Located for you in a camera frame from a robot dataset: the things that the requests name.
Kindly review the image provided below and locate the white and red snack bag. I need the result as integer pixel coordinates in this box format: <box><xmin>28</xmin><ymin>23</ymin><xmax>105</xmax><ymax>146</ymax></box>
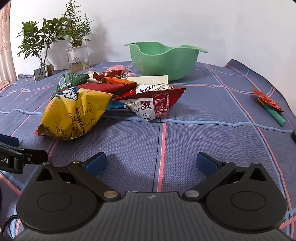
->
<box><xmin>113</xmin><ymin>83</ymin><xmax>186</xmax><ymax>122</ymax></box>

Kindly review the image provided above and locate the blue and white snack packet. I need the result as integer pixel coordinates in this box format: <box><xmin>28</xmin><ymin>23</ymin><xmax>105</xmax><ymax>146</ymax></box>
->
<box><xmin>105</xmin><ymin>101</ymin><xmax>125</xmax><ymax>109</ymax></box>

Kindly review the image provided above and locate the small dark brown packet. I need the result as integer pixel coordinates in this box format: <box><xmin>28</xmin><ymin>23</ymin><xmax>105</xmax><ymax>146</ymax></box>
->
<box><xmin>94</xmin><ymin>71</ymin><xmax>125</xmax><ymax>81</ymax></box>

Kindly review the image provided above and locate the dark red snack bag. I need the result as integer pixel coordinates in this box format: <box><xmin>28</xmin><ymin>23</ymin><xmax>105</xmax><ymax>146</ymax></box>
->
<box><xmin>74</xmin><ymin>82</ymin><xmax>139</xmax><ymax>96</ymax></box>

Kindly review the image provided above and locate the white nougat packet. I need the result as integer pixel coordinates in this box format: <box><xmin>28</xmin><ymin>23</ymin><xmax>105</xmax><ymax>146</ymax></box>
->
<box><xmin>87</xmin><ymin>72</ymin><xmax>102</xmax><ymax>83</ymax></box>

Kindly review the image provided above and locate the cream pouch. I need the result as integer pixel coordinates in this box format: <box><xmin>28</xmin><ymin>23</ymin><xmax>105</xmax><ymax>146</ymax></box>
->
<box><xmin>126</xmin><ymin>75</ymin><xmax>168</xmax><ymax>85</ymax></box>

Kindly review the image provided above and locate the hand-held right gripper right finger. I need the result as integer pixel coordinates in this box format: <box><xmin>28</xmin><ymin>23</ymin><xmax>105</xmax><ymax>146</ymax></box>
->
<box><xmin>183</xmin><ymin>152</ymin><xmax>266</xmax><ymax>202</ymax></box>

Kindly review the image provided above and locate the leafy plant in clear pot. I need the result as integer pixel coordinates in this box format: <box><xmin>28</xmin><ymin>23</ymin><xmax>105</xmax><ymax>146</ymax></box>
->
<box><xmin>62</xmin><ymin>0</ymin><xmax>93</xmax><ymax>48</ymax></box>

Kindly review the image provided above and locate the clear plastic plant pot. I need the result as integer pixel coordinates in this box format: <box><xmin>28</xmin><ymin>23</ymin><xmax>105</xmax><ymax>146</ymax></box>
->
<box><xmin>65</xmin><ymin>44</ymin><xmax>89</xmax><ymax>73</ymax></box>

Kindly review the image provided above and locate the green plastic bowl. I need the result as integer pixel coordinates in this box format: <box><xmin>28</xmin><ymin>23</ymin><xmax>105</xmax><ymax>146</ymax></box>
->
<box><xmin>124</xmin><ymin>42</ymin><xmax>208</xmax><ymax>81</ymax></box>

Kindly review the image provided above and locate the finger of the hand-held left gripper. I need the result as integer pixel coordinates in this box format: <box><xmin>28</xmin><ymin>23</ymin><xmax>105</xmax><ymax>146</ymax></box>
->
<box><xmin>0</xmin><ymin>134</ymin><xmax>19</xmax><ymax>147</ymax></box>
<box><xmin>0</xmin><ymin>142</ymin><xmax>49</xmax><ymax>165</ymax></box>

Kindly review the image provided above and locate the white digital clock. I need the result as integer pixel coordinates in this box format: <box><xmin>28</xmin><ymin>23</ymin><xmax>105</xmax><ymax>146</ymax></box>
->
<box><xmin>33</xmin><ymin>65</ymin><xmax>48</xmax><ymax>82</ymax></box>

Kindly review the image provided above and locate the green snack bag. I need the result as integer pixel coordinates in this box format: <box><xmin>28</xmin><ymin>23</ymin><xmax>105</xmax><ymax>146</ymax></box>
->
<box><xmin>51</xmin><ymin>72</ymin><xmax>89</xmax><ymax>100</ymax></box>

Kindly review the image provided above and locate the black cable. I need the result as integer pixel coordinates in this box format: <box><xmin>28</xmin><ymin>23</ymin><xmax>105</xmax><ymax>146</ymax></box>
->
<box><xmin>0</xmin><ymin>215</ymin><xmax>20</xmax><ymax>232</ymax></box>

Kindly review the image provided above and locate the leafy plant in glass vase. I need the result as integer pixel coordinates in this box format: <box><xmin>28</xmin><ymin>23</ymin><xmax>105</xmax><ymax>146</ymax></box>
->
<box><xmin>16</xmin><ymin>17</ymin><xmax>67</xmax><ymax>67</ymax></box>

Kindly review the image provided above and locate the blue plaid tablecloth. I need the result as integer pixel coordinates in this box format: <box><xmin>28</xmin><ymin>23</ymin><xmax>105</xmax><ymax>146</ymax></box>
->
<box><xmin>0</xmin><ymin>59</ymin><xmax>296</xmax><ymax>241</ymax></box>

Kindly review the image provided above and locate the patterned curtain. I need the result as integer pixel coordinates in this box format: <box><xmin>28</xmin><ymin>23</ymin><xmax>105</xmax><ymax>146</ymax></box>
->
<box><xmin>0</xmin><ymin>5</ymin><xmax>16</xmax><ymax>90</ymax></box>

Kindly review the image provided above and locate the round glass vase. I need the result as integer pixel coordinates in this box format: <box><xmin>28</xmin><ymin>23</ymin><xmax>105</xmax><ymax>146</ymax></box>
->
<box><xmin>38</xmin><ymin>58</ymin><xmax>55</xmax><ymax>75</ymax></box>

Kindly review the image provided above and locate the orange snack packet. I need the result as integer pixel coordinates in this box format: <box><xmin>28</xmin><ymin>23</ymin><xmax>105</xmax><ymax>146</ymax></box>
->
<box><xmin>102</xmin><ymin>77</ymin><xmax>137</xmax><ymax>85</ymax></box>

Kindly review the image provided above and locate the green tube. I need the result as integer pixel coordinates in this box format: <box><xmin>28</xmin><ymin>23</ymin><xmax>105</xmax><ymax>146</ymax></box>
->
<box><xmin>264</xmin><ymin>103</ymin><xmax>286</xmax><ymax>127</ymax></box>

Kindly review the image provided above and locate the pink snack packet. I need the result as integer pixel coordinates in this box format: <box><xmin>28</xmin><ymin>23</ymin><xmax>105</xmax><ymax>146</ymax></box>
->
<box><xmin>107</xmin><ymin>65</ymin><xmax>131</xmax><ymax>72</ymax></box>

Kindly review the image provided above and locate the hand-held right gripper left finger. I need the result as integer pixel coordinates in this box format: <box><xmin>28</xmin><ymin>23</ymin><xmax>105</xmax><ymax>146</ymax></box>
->
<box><xmin>35</xmin><ymin>152</ymin><xmax>121</xmax><ymax>202</ymax></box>

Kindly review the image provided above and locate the yellow chip bag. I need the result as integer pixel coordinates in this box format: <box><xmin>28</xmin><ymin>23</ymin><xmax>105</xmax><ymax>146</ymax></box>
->
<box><xmin>35</xmin><ymin>88</ymin><xmax>114</xmax><ymax>140</ymax></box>

